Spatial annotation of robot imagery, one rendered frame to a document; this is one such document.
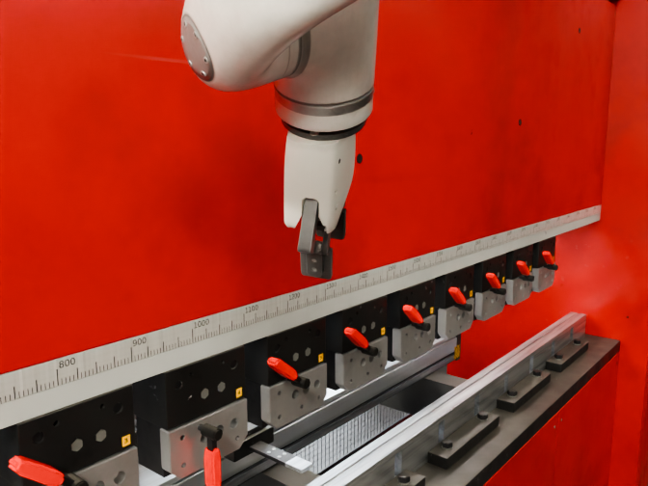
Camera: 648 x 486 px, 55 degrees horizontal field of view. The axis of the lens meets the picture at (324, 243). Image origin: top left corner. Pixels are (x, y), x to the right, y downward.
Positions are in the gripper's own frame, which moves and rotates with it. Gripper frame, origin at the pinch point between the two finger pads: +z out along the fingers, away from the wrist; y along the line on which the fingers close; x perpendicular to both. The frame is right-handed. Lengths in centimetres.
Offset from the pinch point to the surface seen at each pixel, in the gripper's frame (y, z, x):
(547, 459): -60, 130, 54
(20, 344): 12.1, 11.7, -31.9
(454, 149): -78, 37, 12
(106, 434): 12.2, 27.9, -25.6
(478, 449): -41, 102, 30
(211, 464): 7.3, 39.7, -14.8
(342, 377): -22, 55, -2
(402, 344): -39, 63, 8
